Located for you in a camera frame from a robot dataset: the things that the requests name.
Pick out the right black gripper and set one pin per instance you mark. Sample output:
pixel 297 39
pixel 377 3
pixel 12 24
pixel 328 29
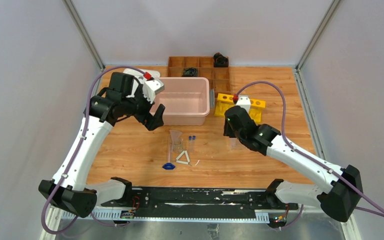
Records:
pixel 227 132

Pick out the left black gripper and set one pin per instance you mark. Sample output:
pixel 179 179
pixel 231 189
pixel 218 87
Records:
pixel 144 110

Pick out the glass funnel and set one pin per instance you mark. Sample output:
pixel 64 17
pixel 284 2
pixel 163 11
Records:
pixel 176 136

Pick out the small glass beaker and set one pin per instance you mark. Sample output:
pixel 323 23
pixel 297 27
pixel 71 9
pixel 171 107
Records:
pixel 177 146

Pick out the blue capped tube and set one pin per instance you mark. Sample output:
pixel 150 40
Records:
pixel 190 146
pixel 194 142

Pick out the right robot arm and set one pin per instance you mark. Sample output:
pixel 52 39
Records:
pixel 334 189

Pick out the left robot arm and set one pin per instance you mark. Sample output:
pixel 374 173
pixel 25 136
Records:
pixel 126 96

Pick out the yellow test tube rack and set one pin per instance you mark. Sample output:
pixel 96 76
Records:
pixel 225 102

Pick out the pink plastic bin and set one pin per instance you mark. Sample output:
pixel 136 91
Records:
pixel 186 101

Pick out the white plastic lid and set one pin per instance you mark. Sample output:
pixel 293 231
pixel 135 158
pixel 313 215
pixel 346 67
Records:
pixel 155 74

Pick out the blue round cap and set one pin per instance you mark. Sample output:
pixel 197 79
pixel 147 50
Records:
pixel 168 166

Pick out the wooden compartment tray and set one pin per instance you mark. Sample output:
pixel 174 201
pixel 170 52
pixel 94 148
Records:
pixel 218 77

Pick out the white clay triangle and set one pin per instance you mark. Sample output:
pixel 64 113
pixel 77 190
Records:
pixel 183 158

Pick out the black object in tray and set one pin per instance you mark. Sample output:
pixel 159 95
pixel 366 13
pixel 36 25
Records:
pixel 190 72

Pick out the black object behind tray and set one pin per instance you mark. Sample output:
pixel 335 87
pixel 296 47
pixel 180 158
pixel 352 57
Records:
pixel 220 61

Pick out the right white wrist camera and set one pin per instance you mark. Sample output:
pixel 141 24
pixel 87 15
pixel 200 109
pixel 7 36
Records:
pixel 242 101

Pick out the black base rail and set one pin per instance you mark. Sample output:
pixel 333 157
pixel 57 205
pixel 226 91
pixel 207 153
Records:
pixel 191 203

